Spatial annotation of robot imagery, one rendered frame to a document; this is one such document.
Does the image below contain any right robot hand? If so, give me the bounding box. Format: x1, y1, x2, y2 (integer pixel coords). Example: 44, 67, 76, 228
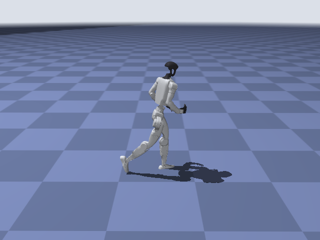
180, 104, 187, 114

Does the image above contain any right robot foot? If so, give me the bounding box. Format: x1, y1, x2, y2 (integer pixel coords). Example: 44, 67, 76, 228
120, 155, 129, 173

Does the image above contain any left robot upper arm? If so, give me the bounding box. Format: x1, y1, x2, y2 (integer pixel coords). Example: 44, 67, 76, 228
148, 77, 161, 97

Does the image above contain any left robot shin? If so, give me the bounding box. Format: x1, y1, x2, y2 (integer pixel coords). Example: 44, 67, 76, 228
159, 140, 169, 167

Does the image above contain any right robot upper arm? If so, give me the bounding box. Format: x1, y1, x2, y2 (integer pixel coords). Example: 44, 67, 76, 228
165, 81, 178, 107

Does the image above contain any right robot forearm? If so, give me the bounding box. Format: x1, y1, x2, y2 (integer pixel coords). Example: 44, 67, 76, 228
169, 101, 184, 114

